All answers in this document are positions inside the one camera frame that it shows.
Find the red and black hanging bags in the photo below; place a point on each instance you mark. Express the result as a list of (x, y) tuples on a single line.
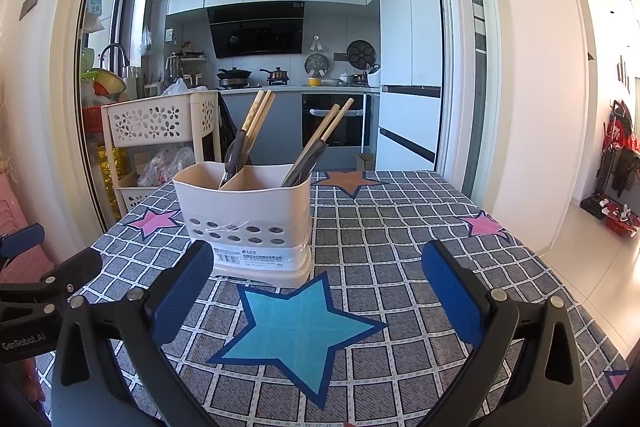
[(622, 157)]

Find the black built-in oven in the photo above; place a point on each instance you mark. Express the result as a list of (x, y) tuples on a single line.
[(350, 127)]

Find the clear plastic bag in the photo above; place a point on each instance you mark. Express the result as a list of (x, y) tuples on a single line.
[(165, 167)]

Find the white plastic utensil holder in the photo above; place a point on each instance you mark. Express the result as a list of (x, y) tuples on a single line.
[(240, 207)]

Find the small wall spice shelf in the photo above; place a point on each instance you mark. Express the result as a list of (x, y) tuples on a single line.
[(194, 55)]

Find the grey checkered tablecloth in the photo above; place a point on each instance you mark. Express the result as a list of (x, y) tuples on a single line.
[(390, 227)]

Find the yellow bowl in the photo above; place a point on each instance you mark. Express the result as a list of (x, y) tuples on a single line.
[(315, 82)]

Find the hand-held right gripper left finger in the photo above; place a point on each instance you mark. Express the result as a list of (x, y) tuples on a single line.
[(182, 292)]

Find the wooden chopstick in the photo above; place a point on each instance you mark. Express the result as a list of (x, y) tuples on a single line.
[(322, 124), (336, 119), (251, 109), (261, 112)]

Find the gold foil wrap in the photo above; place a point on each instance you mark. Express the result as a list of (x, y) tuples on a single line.
[(107, 172)]

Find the metal pot with lid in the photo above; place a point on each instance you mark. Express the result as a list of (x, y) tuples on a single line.
[(277, 76)]

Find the grey kitchen counter cabinet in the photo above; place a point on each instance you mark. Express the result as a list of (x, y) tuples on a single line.
[(280, 107)]

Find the round grey pot lid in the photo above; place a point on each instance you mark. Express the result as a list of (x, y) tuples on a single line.
[(316, 64)]

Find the cardboard box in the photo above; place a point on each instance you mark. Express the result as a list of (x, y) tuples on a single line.
[(365, 162)]

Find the round black hanging pan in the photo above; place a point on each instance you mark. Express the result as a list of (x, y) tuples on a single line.
[(361, 54)]

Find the black wok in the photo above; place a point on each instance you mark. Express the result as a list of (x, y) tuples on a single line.
[(234, 74)]

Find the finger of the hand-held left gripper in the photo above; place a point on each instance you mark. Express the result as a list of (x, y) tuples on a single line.
[(80, 267), (22, 237)]

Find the small metal pot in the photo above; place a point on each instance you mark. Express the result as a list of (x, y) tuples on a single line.
[(359, 80)]

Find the white refrigerator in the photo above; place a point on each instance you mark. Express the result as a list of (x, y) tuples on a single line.
[(405, 32)]

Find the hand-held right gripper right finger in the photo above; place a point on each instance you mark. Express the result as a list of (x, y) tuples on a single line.
[(452, 294)]

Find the wall coat hooks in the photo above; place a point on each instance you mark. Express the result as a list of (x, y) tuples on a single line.
[(622, 72)]

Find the red floor box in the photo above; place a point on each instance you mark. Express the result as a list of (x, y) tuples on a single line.
[(620, 219)]

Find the black range hood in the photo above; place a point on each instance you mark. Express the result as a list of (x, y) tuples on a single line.
[(255, 32)]

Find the white plastic bag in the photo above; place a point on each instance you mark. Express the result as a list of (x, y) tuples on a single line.
[(175, 88)]

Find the grey wall switch plate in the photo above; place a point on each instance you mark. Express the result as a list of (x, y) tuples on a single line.
[(30, 2)]

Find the white plastic trolley rack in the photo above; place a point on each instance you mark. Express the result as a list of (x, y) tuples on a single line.
[(150, 122)]

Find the white rice cooker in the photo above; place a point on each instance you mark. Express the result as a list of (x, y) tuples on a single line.
[(374, 79)]

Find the metal kitchen faucet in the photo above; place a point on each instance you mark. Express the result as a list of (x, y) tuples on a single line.
[(114, 46)]

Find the red plastic basket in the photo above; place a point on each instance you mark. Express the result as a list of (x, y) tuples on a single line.
[(92, 119)]

